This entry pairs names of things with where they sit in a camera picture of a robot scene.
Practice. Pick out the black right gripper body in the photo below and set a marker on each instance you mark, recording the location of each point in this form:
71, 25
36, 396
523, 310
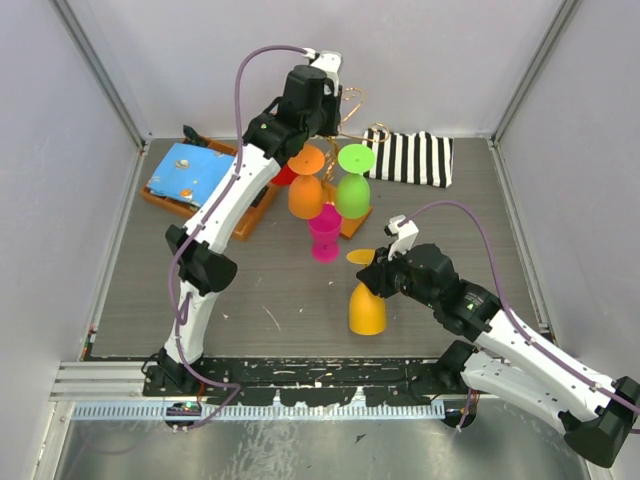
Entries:
397, 273

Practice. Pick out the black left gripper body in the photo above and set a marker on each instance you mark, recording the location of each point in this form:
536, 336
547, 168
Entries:
325, 122

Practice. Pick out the yellow plastic wine glass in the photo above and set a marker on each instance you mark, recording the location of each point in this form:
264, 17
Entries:
367, 312

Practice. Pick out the gold wire glass rack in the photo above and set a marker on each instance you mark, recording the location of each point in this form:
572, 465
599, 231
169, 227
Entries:
333, 173

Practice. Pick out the red plastic wine glass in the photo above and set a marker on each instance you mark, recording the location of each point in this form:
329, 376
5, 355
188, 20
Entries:
284, 177

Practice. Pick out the orange plastic wine glass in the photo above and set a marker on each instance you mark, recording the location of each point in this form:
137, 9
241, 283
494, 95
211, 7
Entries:
305, 196

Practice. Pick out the green plastic wine glass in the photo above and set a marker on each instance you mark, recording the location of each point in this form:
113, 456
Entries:
352, 196

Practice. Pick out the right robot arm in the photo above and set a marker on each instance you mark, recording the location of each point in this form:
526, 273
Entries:
497, 353

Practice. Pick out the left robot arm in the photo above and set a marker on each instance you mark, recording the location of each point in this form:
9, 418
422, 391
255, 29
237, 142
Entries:
200, 270

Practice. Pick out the pink plastic wine glass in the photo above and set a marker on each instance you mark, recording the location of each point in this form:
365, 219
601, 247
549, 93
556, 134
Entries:
325, 230

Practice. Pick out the black white striped cloth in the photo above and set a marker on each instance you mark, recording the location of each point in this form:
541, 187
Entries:
418, 158

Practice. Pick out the dark patterned cloth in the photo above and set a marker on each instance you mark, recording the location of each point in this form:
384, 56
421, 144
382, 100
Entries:
191, 137

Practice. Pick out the blue patterned cloth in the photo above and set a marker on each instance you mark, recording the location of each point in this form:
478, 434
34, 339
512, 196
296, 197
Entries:
189, 173

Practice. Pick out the wooden compartment tray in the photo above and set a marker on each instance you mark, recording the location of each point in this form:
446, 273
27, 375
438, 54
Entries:
250, 218

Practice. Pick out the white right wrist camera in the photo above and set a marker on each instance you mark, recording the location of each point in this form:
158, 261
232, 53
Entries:
404, 232

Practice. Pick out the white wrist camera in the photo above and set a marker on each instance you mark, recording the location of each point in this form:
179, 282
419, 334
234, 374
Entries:
404, 232
328, 61

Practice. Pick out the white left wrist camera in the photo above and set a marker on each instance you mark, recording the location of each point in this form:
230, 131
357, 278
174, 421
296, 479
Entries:
328, 61

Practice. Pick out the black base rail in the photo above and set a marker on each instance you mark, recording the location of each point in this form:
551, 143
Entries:
310, 382

